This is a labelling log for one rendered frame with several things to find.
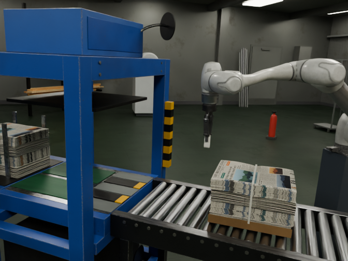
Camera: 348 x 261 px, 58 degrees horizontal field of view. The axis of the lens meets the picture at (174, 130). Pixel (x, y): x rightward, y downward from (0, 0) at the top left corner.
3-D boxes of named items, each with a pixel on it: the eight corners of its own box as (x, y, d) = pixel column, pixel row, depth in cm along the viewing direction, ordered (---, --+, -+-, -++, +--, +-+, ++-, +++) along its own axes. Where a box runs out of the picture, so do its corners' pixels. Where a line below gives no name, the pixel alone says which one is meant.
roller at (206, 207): (218, 199, 187) (219, 191, 186) (196, 239, 144) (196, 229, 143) (210, 197, 189) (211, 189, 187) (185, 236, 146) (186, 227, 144)
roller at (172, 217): (197, 194, 191) (198, 187, 190) (169, 233, 148) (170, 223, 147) (189, 193, 193) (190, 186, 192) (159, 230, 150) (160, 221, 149)
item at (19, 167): (51, 164, 217) (49, 128, 211) (16, 179, 190) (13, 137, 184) (10, 156, 230) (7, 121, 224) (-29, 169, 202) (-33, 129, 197)
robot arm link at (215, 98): (220, 92, 165) (220, 103, 166) (204, 91, 168) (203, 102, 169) (216, 93, 157) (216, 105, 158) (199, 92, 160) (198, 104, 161)
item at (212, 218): (246, 202, 171) (247, 195, 170) (241, 228, 144) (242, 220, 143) (217, 197, 176) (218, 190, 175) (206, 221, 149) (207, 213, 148)
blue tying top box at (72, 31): (143, 57, 193) (144, 24, 189) (83, 55, 139) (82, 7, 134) (82, 55, 209) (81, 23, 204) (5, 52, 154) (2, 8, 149)
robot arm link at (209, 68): (197, 91, 165) (207, 94, 153) (198, 61, 162) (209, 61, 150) (215, 91, 169) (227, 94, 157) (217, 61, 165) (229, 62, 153)
